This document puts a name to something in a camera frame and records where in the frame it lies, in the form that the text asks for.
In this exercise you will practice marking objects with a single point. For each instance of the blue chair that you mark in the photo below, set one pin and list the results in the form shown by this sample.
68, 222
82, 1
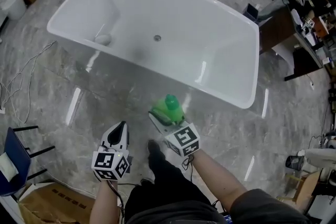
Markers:
13, 165

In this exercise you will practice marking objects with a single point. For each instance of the white bin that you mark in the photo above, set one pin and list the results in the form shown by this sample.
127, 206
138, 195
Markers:
13, 6

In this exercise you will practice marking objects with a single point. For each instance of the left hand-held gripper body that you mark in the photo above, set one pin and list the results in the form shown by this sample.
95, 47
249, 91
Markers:
109, 164

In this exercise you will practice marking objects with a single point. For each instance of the black mesh waste bin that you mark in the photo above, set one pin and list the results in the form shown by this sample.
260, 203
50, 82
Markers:
294, 162

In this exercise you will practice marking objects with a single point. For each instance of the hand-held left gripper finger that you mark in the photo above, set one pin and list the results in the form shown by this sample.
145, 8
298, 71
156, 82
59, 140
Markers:
107, 136
126, 136

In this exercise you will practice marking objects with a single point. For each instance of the person's dark shirt sleeve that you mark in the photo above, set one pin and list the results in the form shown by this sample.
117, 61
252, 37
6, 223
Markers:
265, 209

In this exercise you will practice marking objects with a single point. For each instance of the large brown cardboard box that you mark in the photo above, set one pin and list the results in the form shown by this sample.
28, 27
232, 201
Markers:
57, 204

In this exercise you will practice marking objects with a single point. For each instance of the white bathtub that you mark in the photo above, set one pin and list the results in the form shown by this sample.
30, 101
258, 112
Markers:
170, 42

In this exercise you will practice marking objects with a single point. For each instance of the person's black shoe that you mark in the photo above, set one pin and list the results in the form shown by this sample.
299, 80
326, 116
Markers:
154, 147
147, 181

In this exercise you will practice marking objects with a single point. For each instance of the metal bathtub drain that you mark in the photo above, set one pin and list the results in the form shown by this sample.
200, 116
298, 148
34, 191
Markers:
157, 37

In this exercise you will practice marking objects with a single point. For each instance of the green cleaner bottle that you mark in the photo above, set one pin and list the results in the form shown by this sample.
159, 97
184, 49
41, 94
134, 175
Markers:
171, 108

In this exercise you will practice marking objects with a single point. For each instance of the black square box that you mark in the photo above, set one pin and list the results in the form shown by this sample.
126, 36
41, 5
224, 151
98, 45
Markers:
251, 13

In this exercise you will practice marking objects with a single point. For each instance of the white cushion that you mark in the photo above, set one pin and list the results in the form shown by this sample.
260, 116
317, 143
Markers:
8, 166

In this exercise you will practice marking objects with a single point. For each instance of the person's right forearm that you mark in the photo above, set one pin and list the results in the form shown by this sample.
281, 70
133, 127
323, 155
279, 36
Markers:
215, 178

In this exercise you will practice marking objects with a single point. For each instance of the person's left forearm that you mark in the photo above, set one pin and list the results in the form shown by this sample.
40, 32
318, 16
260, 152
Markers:
105, 204

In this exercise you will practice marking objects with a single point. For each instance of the person's black trousers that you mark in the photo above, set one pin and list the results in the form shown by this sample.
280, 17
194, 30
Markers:
168, 196

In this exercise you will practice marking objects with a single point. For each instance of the dark wooden desk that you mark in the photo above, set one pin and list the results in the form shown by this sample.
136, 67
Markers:
288, 39

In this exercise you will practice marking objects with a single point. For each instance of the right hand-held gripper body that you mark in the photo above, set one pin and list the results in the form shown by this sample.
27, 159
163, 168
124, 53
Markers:
183, 142

